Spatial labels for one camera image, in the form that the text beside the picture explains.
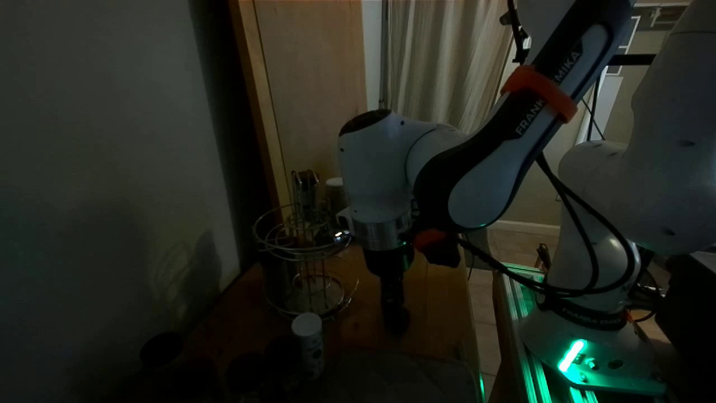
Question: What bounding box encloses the metal robot stand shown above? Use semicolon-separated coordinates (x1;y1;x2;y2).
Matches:
489;263;673;403

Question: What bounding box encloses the orange cable clip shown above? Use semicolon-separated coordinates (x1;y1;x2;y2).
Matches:
413;229;451;253

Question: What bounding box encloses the orange arm strap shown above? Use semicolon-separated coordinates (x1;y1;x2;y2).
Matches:
500;63;579;126

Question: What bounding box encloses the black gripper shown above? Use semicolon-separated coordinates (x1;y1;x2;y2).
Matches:
363;241;417;319

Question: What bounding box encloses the beige curtain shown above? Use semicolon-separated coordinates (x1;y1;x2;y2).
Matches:
363;0;518;136

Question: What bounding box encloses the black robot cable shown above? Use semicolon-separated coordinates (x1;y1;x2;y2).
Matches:
455;152;645;315

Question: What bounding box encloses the large wooden board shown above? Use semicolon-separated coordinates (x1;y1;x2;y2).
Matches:
226;0;368;227

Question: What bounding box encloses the round wire rack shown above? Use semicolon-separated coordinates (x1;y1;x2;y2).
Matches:
251;199;358;319

